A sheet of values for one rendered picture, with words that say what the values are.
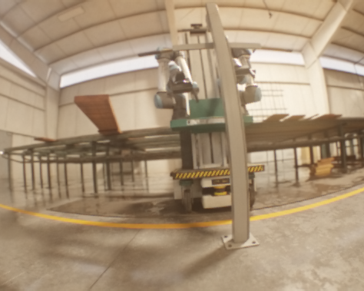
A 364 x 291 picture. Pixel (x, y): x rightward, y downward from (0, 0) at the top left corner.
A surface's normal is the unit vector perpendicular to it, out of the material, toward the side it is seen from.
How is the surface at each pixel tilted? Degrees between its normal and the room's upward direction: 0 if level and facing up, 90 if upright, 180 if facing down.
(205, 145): 90
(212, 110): 90
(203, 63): 90
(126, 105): 88
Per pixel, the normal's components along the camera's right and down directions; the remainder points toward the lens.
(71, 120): -0.07, -0.12
